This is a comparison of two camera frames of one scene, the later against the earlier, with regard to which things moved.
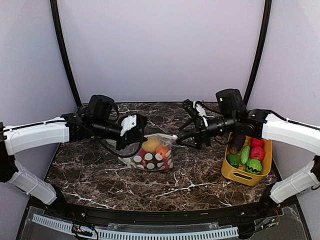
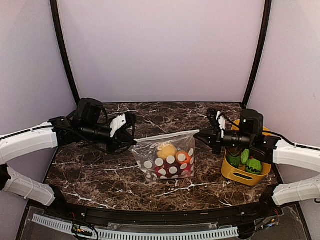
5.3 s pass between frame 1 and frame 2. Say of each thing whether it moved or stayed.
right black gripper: moved
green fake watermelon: stayed
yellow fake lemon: moved
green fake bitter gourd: stayed
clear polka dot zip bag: moved
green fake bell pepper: stayed
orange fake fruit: moved
